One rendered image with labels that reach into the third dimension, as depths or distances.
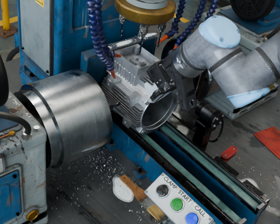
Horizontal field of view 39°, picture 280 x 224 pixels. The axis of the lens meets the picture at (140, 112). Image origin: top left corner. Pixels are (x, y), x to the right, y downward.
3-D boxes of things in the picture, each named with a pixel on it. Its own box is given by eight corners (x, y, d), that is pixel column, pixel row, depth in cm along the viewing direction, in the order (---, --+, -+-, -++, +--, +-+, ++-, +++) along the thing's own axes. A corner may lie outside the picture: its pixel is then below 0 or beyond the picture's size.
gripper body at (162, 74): (163, 66, 116) (185, 44, 106) (178, 90, 115) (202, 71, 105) (144, 73, 112) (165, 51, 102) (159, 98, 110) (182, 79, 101)
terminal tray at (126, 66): (111, 69, 132) (114, 50, 127) (135, 61, 138) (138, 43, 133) (134, 88, 126) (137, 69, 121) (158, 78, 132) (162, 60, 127)
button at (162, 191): (155, 192, 97) (153, 190, 96) (163, 183, 98) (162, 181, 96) (163, 200, 96) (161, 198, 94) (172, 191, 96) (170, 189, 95)
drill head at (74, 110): (-31, 153, 116) (-43, 84, 100) (74, 112, 137) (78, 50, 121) (10, 212, 102) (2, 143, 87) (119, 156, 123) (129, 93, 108)
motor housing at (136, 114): (98, 108, 139) (102, 63, 127) (138, 92, 150) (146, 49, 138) (133, 142, 129) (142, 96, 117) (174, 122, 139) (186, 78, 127)
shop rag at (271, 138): (300, 151, 156) (301, 149, 155) (279, 159, 150) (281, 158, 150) (273, 127, 165) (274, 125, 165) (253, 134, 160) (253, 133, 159)
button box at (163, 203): (148, 197, 101) (142, 191, 97) (167, 177, 102) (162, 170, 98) (196, 246, 92) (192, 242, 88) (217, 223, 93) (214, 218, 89)
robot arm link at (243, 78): (282, 84, 87) (250, 38, 88) (238, 114, 89) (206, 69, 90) (276, 86, 96) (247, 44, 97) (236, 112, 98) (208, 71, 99)
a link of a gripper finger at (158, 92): (157, 93, 117) (172, 79, 110) (160, 98, 116) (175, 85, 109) (145, 98, 114) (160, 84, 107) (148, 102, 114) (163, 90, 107)
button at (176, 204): (169, 206, 95) (167, 204, 93) (178, 197, 95) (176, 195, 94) (178, 214, 93) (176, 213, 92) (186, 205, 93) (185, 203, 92)
